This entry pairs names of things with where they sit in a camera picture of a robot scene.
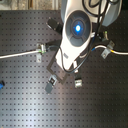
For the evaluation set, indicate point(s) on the metal cable clip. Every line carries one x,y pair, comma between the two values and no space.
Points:
107,51
41,49
104,36

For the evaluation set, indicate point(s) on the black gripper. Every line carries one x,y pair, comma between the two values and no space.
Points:
61,75

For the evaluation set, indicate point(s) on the metal cable clip upper right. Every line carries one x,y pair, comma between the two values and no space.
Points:
104,36

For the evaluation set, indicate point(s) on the metal cable clip left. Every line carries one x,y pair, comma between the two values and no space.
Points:
41,49

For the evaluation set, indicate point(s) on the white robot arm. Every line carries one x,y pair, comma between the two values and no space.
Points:
82,20

